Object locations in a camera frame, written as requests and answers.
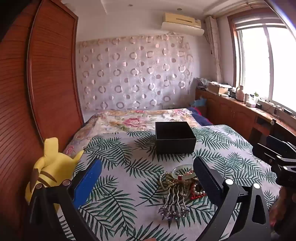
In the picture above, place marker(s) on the dark blue blanket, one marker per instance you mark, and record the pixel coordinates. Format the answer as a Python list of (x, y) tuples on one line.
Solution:
[(203, 118)]

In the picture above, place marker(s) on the leaf print cloth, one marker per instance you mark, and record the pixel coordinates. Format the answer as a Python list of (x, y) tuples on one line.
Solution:
[(129, 185)]

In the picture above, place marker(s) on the floral blanket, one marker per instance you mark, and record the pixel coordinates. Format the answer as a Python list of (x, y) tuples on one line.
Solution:
[(124, 120)]

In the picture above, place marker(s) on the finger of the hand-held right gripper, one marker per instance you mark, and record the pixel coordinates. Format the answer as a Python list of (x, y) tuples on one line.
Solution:
[(281, 144), (264, 151)]

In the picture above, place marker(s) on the black cardboard box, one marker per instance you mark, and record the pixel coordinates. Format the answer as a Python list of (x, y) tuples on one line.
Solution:
[(175, 143)]

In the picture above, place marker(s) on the blue cloth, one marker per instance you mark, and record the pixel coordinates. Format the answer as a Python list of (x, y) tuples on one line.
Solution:
[(200, 102)]

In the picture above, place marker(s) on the white window curtain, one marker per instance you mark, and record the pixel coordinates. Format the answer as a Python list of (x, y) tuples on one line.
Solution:
[(214, 46)]

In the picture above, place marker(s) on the purple flower hairpin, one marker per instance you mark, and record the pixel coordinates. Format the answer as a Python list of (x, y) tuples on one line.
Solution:
[(170, 215), (178, 213), (186, 210), (162, 209)]

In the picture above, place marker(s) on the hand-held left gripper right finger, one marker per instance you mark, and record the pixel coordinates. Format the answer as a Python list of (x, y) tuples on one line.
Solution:
[(208, 183)]

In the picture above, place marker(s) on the wooden cabinet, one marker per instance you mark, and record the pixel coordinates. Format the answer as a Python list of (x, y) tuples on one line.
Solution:
[(231, 113)]

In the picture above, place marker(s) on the white jug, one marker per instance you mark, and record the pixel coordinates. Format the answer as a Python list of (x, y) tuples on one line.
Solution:
[(240, 93)]

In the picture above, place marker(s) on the patterned bag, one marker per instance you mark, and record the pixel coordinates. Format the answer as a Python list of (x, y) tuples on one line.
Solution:
[(203, 83)]

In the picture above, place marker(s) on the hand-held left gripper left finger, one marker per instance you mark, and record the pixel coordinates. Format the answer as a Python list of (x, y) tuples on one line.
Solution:
[(87, 183)]

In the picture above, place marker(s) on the person's right hand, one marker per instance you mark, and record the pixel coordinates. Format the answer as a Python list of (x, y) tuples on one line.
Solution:
[(281, 213)]

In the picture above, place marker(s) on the wall air conditioner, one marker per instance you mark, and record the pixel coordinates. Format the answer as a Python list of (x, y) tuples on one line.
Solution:
[(180, 22)]

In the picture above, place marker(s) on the jade bangle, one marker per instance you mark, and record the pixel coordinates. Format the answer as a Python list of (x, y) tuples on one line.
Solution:
[(175, 171)]

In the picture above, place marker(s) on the yellow plush toy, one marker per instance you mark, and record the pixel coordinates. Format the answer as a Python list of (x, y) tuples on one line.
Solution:
[(49, 166)]

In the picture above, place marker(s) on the circle pattern curtain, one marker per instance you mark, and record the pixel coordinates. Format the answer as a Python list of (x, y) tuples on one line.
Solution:
[(134, 74)]

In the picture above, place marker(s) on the window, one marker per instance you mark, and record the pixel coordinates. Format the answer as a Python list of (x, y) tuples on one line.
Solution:
[(266, 60)]

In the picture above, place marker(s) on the open cardboard box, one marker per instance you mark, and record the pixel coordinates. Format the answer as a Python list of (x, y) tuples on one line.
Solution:
[(218, 89)]

